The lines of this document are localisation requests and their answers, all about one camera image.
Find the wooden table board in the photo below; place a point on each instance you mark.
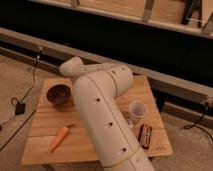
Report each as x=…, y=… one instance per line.
x=76, y=146

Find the clear plastic cup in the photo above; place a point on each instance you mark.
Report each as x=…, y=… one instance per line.
x=137, y=110

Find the black power adapter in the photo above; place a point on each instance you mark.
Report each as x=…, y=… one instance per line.
x=20, y=109

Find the orange carrot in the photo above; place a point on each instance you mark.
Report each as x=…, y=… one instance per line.
x=63, y=132

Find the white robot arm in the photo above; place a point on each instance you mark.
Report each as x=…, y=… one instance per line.
x=94, y=90

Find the black and red box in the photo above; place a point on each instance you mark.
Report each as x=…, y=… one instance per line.
x=145, y=136

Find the dark purple bowl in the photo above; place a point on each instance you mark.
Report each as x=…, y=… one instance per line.
x=58, y=94

